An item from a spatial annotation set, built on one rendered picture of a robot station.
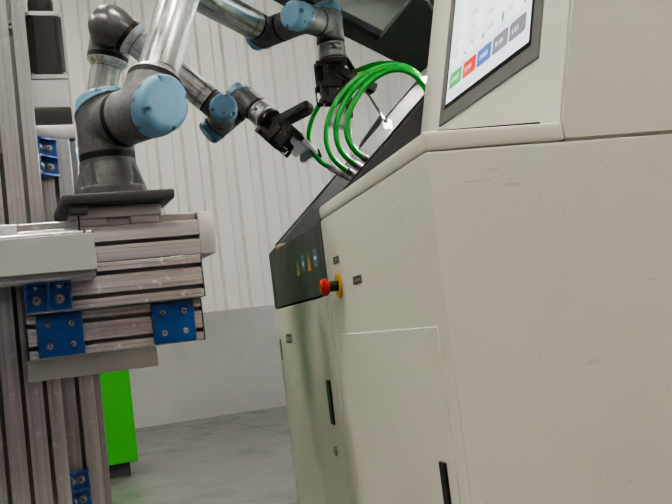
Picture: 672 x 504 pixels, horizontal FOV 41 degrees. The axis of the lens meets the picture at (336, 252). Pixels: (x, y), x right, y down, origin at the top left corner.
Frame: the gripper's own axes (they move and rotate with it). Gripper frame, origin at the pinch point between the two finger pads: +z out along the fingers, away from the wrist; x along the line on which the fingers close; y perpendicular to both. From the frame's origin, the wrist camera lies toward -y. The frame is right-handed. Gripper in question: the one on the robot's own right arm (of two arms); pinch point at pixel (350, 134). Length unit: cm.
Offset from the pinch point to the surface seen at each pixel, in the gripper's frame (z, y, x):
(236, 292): 6, -52, -660
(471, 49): -1, -8, 66
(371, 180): 25, 19, 78
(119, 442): 101, 70, -322
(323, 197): 11.8, 2.0, -30.1
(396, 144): 10.9, -0.2, 35.9
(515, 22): 1, -8, 86
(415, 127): 7.4, -5.2, 35.9
